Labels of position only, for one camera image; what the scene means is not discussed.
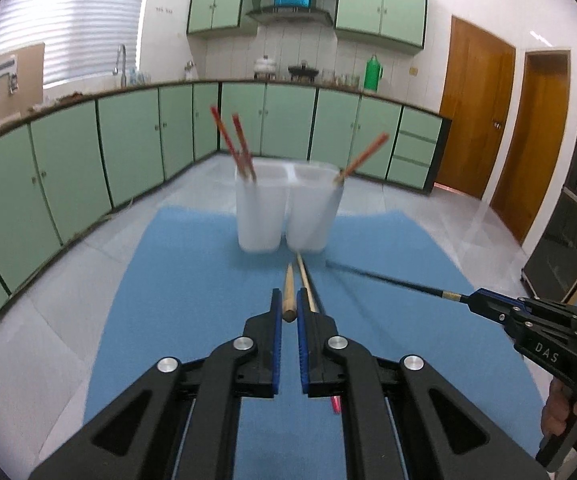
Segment white cooking pot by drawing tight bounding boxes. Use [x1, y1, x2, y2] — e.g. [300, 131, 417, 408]
[253, 55, 276, 80]

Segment white two-compartment utensil holder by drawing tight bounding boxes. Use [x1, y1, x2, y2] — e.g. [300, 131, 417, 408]
[234, 160, 343, 253]

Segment wooden door with handle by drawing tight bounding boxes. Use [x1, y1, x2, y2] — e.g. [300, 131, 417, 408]
[439, 16, 517, 200]

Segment white window blind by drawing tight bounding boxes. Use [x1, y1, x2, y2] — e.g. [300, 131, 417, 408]
[0, 0, 149, 86]

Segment green base cabinets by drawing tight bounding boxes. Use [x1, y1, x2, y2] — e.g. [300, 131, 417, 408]
[0, 80, 453, 356]

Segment light wooden chopstick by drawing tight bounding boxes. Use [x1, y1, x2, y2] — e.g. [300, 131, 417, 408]
[282, 262, 297, 322]

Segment red-ended wooden chopstick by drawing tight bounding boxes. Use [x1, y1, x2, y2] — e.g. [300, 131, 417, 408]
[210, 106, 249, 181]
[296, 252, 342, 413]
[333, 132, 389, 186]
[232, 114, 258, 181]

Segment chrome sink faucet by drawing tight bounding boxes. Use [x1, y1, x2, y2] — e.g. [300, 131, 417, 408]
[113, 44, 128, 87]

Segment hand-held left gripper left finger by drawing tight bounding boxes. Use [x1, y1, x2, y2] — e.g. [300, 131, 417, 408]
[28, 287, 284, 480]

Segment green wall cabinets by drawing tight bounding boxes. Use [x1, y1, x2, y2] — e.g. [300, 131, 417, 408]
[187, 0, 428, 51]

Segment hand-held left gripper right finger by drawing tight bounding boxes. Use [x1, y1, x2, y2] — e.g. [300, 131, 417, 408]
[296, 287, 552, 480]

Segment blue table mat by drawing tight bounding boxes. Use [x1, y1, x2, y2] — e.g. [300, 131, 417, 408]
[83, 205, 544, 480]

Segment black wok with lid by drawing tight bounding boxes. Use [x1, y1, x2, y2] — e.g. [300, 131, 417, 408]
[287, 62, 319, 83]

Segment black appliance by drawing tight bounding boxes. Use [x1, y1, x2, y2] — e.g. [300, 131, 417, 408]
[521, 116, 577, 301]

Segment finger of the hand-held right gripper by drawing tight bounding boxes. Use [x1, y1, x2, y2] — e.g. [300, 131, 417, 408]
[461, 296, 519, 328]
[470, 287, 534, 313]

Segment black chopstick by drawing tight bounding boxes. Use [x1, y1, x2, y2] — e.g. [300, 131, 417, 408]
[326, 259, 474, 303]

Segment row of glass jars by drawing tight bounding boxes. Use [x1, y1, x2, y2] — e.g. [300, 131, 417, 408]
[321, 70, 362, 88]

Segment person's right hand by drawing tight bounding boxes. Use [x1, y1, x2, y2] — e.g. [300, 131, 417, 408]
[541, 375, 577, 438]

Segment green thermos flask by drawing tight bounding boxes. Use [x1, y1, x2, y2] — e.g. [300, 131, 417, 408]
[365, 54, 384, 92]

